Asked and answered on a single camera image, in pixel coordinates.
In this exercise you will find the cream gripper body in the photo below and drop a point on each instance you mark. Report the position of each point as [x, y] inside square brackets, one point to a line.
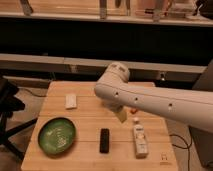
[121, 114]

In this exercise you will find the green ceramic bowl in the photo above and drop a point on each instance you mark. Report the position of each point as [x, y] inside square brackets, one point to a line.
[56, 136]

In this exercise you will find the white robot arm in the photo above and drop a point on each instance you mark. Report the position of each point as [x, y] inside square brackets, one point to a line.
[194, 108]

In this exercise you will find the orange carrot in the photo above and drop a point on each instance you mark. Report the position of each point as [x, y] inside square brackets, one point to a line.
[133, 111]

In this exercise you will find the white plastic bottle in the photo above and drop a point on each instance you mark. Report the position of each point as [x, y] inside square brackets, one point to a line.
[141, 148]

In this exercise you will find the black rectangular bar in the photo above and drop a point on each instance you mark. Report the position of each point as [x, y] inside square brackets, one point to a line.
[104, 140]

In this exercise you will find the white rectangular block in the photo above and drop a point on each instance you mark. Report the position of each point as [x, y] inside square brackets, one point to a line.
[70, 101]

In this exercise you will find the black chair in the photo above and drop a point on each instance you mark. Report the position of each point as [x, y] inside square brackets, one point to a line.
[8, 104]

